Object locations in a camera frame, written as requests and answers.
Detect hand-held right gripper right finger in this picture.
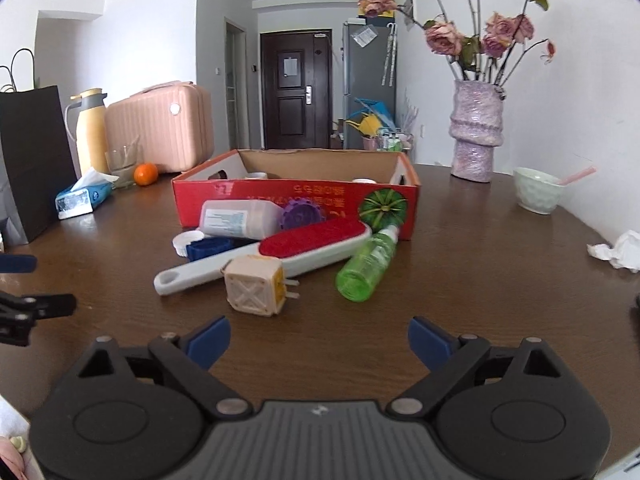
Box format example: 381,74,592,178
389,316,576,423

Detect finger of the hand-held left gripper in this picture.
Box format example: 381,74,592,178
0,255,38,274
0,292,78,347

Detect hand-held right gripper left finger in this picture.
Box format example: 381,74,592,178
64,316,252,423

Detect beige cube plug adapter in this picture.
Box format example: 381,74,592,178
221,255,301,318

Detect blue plastic part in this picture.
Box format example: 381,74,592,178
186,237,261,262

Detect green spray bottle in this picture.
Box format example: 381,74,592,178
335,224,402,302

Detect white round cap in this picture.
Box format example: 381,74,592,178
172,230,206,261

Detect white plastic bottle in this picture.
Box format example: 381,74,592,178
199,199,285,240

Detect red and white lint brush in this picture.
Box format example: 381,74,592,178
153,219,373,297

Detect purple gear-shaped cap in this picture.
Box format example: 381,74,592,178
280,198,327,232

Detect red cardboard box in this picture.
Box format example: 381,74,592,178
171,148,421,242

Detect blue tissue pack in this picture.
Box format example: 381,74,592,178
55,167,120,220

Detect black paper bag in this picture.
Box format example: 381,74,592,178
0,49,78,246

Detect person's pink clothing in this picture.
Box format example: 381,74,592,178
0,395,43,480

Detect clear glass cup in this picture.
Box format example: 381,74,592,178
104,145,143,190

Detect yellow thermos jug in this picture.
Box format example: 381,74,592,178
65,88,110,176

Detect orange fruit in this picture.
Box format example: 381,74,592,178
133,162,159,187

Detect pale green bowl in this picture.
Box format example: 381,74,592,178
512,166,568,216

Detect pink suitcase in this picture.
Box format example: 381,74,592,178
104,80,215,173

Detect small rack with bottles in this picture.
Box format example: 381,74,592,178
377,130,413,153

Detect crumpled white tissue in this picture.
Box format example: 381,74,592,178
586,230,640,273

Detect pink textured vase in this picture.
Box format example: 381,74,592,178
449,79,507,182

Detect pink spoon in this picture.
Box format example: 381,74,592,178
555,165,598,186

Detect blue and yellow floor clutter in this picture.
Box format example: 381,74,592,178
347,97,396,138

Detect dark brown entrance door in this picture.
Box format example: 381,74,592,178
260,29,333,150

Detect grey refrigerator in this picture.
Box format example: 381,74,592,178
342,19,397,150

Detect white folded umbrella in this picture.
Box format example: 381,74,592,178
382,22,398,87

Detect dried pink roses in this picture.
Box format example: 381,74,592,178
357,0,563,83

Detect white interior door frame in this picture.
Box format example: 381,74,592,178
225,17,249,153

